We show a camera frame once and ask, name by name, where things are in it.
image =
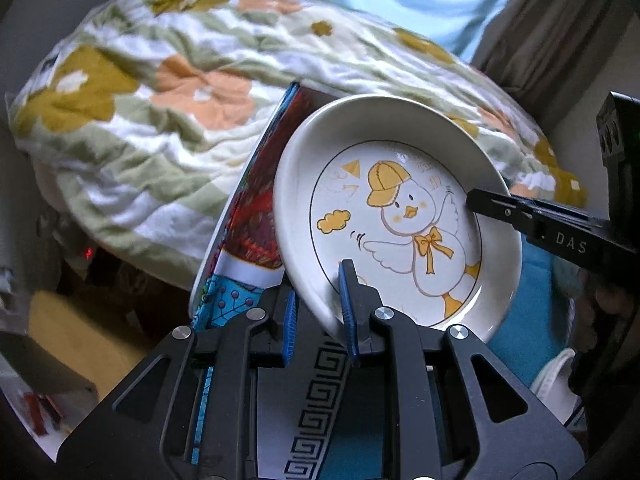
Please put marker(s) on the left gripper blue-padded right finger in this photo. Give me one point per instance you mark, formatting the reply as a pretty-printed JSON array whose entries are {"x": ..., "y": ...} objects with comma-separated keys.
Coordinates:
[{"x": 365, "y": 318}]

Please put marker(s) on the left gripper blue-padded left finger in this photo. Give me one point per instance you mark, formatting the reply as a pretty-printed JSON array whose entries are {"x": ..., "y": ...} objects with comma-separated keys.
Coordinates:
[{"x": 285, "y": 318}]

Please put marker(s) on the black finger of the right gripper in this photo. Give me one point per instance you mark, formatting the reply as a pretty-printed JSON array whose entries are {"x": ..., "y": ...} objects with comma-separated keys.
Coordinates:
[{"x": 569, "y": 233}]

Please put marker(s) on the white duck cartoon plate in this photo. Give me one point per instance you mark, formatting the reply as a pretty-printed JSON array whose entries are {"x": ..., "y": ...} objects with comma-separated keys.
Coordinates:
[{"x": 383, "y": 182}]

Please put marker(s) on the person's right hand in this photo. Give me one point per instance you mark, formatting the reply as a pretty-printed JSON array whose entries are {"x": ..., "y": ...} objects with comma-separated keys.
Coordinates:
[{"x": 605, "y": 313}]

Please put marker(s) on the brown curtain right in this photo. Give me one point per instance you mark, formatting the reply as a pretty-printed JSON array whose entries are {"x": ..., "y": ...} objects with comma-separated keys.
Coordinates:
[{"x": 546, "y": 53}]

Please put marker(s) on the blue patterned tablecloth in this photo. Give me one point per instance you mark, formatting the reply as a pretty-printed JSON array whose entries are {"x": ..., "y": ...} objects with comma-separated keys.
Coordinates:
[{"x": 435, "y": 404}]

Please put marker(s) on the yellow cardboard box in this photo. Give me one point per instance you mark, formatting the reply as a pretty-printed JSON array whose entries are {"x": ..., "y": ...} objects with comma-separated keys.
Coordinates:
[{"x": 98, "y": 349}]

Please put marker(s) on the floral striped bed duvet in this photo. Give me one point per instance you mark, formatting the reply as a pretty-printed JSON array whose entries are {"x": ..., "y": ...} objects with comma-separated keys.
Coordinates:
[{"x": 146, "y": 111}]

